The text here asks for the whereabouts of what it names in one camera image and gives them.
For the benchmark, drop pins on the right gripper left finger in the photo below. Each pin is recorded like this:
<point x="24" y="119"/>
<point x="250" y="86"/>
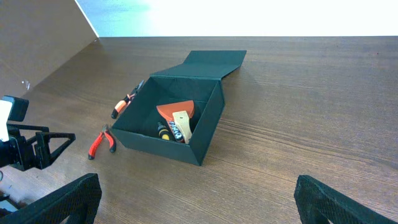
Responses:
<point x="76" y="202"/>

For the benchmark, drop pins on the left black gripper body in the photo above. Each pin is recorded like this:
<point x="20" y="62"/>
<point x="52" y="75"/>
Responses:
<point x="24" y="154"/>

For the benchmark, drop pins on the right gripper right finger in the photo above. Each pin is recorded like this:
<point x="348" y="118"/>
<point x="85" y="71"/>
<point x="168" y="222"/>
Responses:
<point x="318" y="203"/>

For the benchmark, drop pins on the red handled side cutters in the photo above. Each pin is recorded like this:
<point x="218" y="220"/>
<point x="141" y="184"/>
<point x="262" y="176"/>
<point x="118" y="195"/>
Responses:
<point x="105" y="133"/>

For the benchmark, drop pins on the orange black needle-nose pliers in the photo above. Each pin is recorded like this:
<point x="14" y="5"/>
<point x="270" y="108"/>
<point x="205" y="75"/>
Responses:
<point x="126" y="100"/>

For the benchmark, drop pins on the yellow black stubby screwdriver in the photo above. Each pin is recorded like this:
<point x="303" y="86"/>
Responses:
<point x="163" y="132"/>

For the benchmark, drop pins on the orange socket bit holder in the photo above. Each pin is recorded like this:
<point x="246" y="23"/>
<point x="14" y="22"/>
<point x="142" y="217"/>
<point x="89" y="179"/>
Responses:
<point x="175" y="131"/>

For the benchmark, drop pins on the orange scraper wooden handle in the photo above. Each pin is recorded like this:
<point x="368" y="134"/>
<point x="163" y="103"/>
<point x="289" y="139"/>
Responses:
<point x="180" y="113"/>

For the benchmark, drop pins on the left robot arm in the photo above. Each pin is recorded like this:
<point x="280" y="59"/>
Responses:
<point x="70" y="137"/>

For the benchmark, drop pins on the dark green open box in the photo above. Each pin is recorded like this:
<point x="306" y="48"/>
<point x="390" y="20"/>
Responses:
<point x="198" y="79"/>

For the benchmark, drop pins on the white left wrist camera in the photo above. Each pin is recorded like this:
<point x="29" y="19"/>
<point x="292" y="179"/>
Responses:
<point x="12" y="109"/>

